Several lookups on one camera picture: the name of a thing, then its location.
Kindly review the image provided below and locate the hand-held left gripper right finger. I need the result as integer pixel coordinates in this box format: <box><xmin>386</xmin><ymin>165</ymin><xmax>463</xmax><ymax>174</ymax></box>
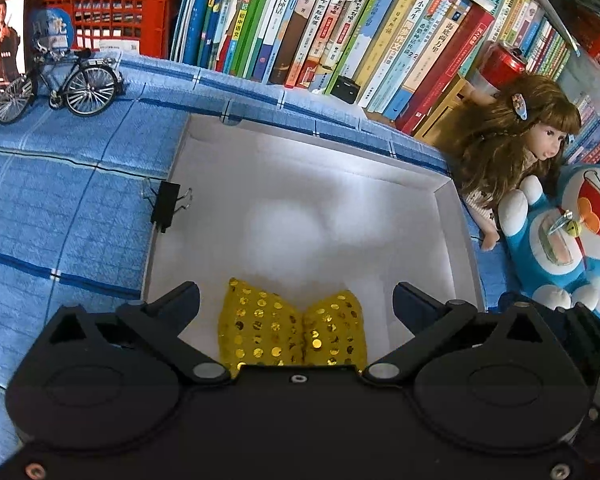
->
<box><xmin>364</xmin><ymin>281</ymin><xmax>557</xmax><ymax>384</ymax></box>

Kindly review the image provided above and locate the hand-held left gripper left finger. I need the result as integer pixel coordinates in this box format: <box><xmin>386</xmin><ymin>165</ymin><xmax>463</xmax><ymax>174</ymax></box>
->
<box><xmin>46</xmin><ymin>281</ymin><xmax>230</xmax><ymax>384</ymax></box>

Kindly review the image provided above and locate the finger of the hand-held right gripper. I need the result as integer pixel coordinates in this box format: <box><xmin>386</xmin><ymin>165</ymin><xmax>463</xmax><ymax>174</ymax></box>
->
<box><xmin>497</xmin><ymin>290</ymin><xmax>600</xmax><ymax>386</ymax></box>

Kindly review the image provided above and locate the yellow sequined bow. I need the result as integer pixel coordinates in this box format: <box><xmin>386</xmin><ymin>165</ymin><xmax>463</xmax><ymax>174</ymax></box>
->
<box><xmin>217</xmin><ymin>277</ymin><xmax>370</xmax><ymax>380</ymax></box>

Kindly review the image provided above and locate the white cardboard box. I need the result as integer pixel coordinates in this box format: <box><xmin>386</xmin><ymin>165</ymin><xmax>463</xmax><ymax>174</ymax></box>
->
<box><xmin>141</xmin><ymin>112</ymin><xmax>487</xmax><ymax>376</ymax></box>

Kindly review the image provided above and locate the black binder clip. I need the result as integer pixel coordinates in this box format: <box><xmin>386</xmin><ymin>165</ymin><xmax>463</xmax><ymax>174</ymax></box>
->
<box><xmin>141</xmin><ymin>178</ymin><xmax>195</xmax><ymax>234</ymax></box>

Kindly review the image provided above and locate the blue cat plush toy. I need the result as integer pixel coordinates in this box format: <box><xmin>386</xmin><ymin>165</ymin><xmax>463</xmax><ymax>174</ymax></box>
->
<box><xmin>497</xmin><ymin>162</ymin><xmax>600</xmax><ymax>328</ymax></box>

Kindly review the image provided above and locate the blue checked cloth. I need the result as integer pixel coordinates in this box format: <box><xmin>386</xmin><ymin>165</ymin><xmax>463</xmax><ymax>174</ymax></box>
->
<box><xmin>0</xmin><ymin>52</ymin><xmax>531</xmax><ymax>466</ymax></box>

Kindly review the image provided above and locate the wooden box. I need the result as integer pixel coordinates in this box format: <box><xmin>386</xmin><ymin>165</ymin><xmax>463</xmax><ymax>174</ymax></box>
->
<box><xmin>412</xmin><ymin>72</ymin><xmax>486</xmax><ymax>153</ymax></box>

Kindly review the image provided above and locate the brown-haired doll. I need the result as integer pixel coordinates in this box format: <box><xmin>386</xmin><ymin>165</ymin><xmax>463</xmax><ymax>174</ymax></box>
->
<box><xmin>447</xmin><ymin>74</ymin><xmax>582</xmax><ymax>252</ymax></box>

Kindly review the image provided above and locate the small black box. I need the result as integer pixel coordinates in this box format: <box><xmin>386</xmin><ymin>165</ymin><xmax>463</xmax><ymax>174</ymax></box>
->
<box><xmin>324</xmin><ymin>75</ymin><xmax>362</xmax><ymax>106</ymax></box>

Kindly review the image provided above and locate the miniature black bicycle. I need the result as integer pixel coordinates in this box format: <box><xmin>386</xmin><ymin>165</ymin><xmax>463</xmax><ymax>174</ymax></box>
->
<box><xmin>0</xmin><ymin>49</ymin><xmax>127</xmax><ymax>125</ymax></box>

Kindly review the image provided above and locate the red soda can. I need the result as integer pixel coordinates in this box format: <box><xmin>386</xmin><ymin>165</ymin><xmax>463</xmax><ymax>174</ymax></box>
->
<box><xmin>480</xmin><ymin>42</ymin><xmax>528</xmax><ymax>96</ymax></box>

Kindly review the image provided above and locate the row of thin books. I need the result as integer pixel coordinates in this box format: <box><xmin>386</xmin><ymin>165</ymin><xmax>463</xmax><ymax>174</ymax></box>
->
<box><xmin>500</xmin><ymin>0</ymin><xmax>600</xmax><ymax>166</ymax></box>

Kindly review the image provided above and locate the red plastic crate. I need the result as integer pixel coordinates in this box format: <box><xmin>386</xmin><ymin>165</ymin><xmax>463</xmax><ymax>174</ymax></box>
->
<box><xmin>34</xmin><ymin>0</ymin><xmax>188</xmax><ymax>58</ymax></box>

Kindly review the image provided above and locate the row of upright books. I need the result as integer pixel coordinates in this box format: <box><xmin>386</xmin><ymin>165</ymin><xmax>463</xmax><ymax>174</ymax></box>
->
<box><xmin>170</xmin><ymin>0</ymin><xmax>496</xmax><ymax>136</ymax></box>

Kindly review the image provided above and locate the dark portrait book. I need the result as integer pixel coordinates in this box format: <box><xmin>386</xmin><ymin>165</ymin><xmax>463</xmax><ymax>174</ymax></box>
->
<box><xmin>0</xmin><ymin>0</ymin><xmax>35</xmax><ymax>95</ymax></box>

